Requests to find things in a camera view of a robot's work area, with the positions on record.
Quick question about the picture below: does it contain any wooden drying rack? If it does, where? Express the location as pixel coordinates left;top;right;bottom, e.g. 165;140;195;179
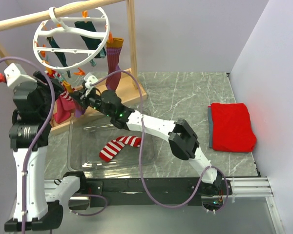
0;0;147;135

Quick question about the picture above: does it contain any white round sock hanger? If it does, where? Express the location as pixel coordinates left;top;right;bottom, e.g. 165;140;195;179
33;7;110;72

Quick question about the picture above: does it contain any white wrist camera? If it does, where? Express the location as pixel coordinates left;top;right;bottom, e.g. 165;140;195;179
83;72;99;96
0;63;37;89

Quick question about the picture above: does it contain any pink sock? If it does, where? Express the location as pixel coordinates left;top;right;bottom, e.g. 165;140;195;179
53;95;75;124

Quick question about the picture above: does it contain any dark teal sock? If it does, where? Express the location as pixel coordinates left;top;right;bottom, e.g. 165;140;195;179
74;20;107;59
46;37;67;67

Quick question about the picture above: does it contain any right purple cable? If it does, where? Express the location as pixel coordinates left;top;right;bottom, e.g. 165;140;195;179
87;70;229;215

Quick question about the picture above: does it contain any purple sock with orange cuff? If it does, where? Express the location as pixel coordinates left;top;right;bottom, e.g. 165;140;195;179
105;38;124;90

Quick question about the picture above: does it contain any dark teal sock left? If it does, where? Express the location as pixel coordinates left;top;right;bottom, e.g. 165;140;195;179
46;37;67;67

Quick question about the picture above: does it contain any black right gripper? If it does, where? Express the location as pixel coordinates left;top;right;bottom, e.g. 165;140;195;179
69;88;113;119

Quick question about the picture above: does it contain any red white striped sock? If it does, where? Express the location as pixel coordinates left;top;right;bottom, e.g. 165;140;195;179
99;136;142;162
45;70;73;102

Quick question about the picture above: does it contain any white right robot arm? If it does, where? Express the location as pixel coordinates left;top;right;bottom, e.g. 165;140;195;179
76;85;224;196

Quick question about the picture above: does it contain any aluminium frame rail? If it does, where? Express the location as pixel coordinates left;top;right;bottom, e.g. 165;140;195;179
228;177;273;197

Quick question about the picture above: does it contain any folded red cloth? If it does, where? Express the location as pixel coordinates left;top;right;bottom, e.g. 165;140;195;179
207;103;257;153

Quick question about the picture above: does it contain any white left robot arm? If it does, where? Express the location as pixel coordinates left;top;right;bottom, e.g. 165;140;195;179
4;69;88;233

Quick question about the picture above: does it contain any dark teal sock right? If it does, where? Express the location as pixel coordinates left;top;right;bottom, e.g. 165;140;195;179
74;20;107;59

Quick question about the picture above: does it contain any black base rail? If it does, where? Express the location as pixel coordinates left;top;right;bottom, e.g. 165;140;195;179
86;177;232;206

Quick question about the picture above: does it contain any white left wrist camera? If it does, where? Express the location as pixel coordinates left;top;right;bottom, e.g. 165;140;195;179
0;63;37;89

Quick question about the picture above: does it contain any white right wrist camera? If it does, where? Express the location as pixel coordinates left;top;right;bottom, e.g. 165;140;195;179
83;72;99;96

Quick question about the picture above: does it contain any clear plastic bin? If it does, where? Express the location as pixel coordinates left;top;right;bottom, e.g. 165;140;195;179
67;113;157;172

